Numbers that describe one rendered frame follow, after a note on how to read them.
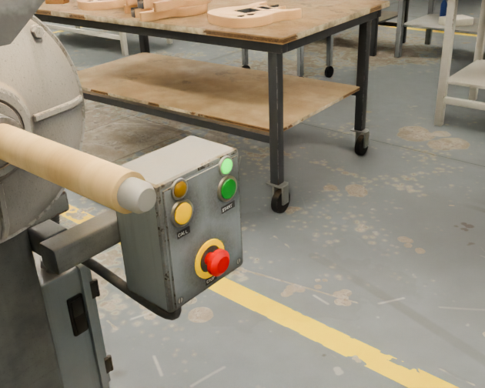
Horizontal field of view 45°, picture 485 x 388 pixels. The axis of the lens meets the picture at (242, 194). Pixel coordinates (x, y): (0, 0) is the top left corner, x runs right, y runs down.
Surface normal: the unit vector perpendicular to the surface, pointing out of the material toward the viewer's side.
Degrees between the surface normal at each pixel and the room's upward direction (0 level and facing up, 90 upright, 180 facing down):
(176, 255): 90
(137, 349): 0
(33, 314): 90
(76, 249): 90
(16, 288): 90
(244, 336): 0
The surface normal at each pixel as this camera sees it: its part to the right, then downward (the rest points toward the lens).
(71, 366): 0.76, 0.26
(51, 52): 0.92, -0.13
